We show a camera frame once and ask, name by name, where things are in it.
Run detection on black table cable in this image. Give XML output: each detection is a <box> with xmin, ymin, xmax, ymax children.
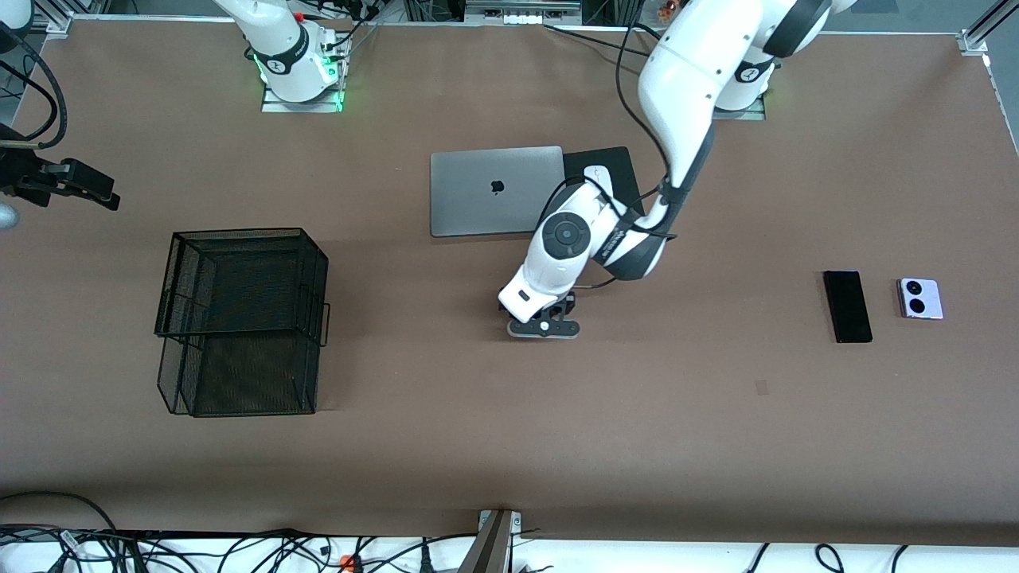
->
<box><xmin>544</xmin><ymin>23</ymin><xmax>650</xmax><ymax>58</ymax></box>

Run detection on grey metal camera post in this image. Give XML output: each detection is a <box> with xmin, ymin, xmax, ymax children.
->
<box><xmin>458</xmin><ymin>509</ymin><xmax>524</xmax><ymax>573</ymax></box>

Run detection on tangled black floor cables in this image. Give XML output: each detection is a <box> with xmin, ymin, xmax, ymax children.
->
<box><xmin>0</xmin><ymin>525</ymin><xmax>478</xmax><ymax>573</ymax></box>

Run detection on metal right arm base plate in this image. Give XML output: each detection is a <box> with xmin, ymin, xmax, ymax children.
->
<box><xmin>261</xmin><ymin>84</ymin><xmax>345</xmax><ymax>113</ymax></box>

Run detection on lilac flip phone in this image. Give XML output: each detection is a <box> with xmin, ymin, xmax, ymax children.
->
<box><xmin>897</xmin><ymin>278</ymin><xmax>945</xmax><ymax>321</ymax></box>

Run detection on grey power strip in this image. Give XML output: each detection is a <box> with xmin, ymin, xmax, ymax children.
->
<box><xmin>464</xmin><ymin>0</ymin><xmax>584</xmax><ymax>26</ymax></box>

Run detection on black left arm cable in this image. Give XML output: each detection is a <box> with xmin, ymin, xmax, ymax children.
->
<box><xmin>535</xmin><ymin>20</ymin><xmax>679</xmax><ymax>289</ymax></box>

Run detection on silver closed laptop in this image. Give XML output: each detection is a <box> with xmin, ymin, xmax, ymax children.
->
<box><xmin>430</xmin><ymin>146</ymin><xmax>568</xmax><ymax>238</ymax></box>

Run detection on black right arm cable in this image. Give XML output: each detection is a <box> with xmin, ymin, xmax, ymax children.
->
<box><xmin>0</xmin><ymin>28</ymin><xmax>66</xmax><ymax>152</ymax></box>

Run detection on black mesh two-tier tray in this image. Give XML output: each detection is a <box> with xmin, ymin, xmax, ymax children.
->
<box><xmin>154</xmin><ymin>228</ymin><xmax>330</xmax><ymax>418</ymax></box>

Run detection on black looped floor cable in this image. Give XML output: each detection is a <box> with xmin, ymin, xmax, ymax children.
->
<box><xmin>0</xmin><ymin>491</ymin><xmax>120</xmax><ymax>536</ymax></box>

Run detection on black base cable bundle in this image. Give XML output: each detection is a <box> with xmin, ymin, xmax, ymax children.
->
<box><xmin>314</xmin><ymin>0</ymin><xmax>383</xmax><ymax>68</ymax></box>

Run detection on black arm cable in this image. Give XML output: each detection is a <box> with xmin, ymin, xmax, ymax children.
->
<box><xmin>0</xmin><ymin>28</ymin><xmax>66</xmax><ymax>152</ymax></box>
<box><xmin>535</xmin><ymin>20</ymin><xmax>679</xmax><ymax>289</ymax></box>

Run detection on long black slab phone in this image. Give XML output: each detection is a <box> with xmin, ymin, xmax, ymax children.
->
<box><xmin>822</xmin><ymin>271</ymin><xmax>873</xmax><ymax>344</ymax></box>

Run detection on black mouse pad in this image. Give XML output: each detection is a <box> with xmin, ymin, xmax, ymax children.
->
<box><xmin>563</xmin><ymin>146</ymin><xmax>644</xmax><ymax>216</ymax></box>

